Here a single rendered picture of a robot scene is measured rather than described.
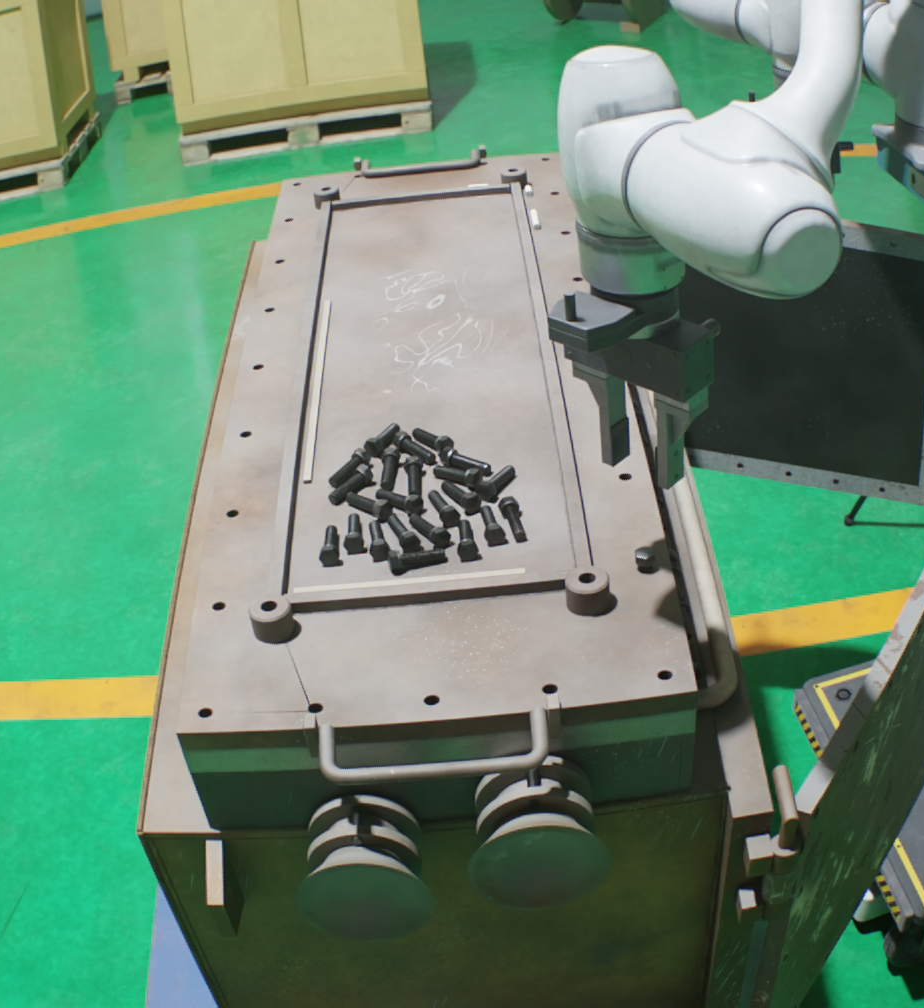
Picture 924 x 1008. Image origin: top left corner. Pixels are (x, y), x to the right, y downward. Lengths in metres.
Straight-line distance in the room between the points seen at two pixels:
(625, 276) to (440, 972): 0.77
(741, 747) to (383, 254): 0.95
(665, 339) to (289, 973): 0.79
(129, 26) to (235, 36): 1.58
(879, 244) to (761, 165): 1.46
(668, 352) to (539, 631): 0.28
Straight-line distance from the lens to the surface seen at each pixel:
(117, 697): 3.43
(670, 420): 1.22
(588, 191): 1.10
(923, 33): 2.03
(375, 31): 6.39
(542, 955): 1.49
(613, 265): 1.14
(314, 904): 1.26
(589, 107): 1.08
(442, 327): 1.77
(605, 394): 1.25
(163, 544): 3.90
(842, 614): 3.44
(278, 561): 1.39
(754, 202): 0.95
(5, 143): 6.84
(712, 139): 1.00
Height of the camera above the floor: 2.19
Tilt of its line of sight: 34 degrees down
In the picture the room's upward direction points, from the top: 7 degrees counter-clockwise
